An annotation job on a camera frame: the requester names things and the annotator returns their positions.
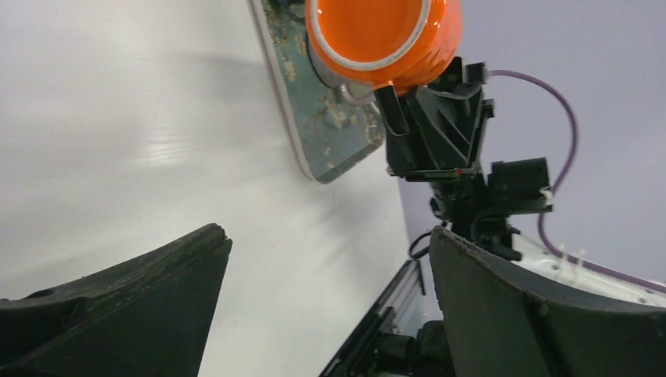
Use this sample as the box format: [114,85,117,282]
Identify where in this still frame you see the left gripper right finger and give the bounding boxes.
[430,227,665,376]

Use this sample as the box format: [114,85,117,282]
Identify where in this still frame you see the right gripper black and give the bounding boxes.
[374,57,552,261]

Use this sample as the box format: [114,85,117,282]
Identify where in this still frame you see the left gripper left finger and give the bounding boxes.
[1,224,232,376]

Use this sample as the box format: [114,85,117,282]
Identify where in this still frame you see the orange mug black handle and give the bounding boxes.
[304,0,463,95]

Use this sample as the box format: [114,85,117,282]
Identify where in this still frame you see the mauve ribbed mug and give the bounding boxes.
[339,82,375,107]

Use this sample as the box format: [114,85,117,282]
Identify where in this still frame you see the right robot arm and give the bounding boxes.
[375,82,665,307]

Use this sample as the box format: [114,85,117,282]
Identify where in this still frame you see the teal floral tray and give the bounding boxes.
[251,1,385,185]

